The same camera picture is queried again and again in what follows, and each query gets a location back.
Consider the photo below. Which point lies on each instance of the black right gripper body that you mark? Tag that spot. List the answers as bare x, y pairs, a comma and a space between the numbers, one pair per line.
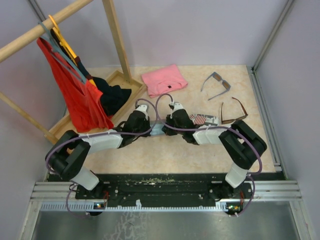
171, 131

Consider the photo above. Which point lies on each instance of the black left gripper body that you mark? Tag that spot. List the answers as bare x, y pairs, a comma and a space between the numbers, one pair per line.
145, 126

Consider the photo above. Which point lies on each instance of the light blue cleaning cloth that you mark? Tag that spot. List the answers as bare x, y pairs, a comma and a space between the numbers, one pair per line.
157, 130

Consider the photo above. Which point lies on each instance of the pink glasses case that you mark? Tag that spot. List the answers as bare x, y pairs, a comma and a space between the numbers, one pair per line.
153, 123

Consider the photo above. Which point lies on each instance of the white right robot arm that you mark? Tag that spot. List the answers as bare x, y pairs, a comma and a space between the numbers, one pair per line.
241, 142

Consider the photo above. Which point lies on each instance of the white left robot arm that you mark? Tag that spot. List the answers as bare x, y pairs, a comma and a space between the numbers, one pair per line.
66, 158

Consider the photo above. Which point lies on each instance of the tortoiseshell brown sunglasses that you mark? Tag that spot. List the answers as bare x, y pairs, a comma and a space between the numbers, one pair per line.
233, 111

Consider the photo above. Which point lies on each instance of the flag newspaper print glasses case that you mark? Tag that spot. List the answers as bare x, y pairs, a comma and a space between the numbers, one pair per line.
203, 119

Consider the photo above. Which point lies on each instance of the dark navy garment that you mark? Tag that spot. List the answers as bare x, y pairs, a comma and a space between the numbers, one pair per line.
113, 97

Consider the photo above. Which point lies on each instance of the folded pink shirt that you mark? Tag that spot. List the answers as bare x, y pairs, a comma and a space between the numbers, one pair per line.
164, 80

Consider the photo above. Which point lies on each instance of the red hanging shirt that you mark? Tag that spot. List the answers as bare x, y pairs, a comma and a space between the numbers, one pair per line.
82, 100

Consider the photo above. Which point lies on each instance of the yellow hanger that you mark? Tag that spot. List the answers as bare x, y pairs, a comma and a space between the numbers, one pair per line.
67, 50

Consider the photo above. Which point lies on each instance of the grey blue hanger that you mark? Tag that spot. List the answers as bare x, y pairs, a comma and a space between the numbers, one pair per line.
73, 68

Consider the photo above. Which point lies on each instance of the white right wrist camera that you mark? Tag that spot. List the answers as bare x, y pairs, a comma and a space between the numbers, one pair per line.
176, 106

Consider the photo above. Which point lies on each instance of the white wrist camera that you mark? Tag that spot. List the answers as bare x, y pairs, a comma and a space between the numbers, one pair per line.
143, 108
176, 106

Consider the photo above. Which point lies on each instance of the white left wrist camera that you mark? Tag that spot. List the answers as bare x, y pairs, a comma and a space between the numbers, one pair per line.
143, 108

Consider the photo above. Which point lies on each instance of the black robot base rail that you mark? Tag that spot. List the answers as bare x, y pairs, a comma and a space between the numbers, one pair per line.
166, 192

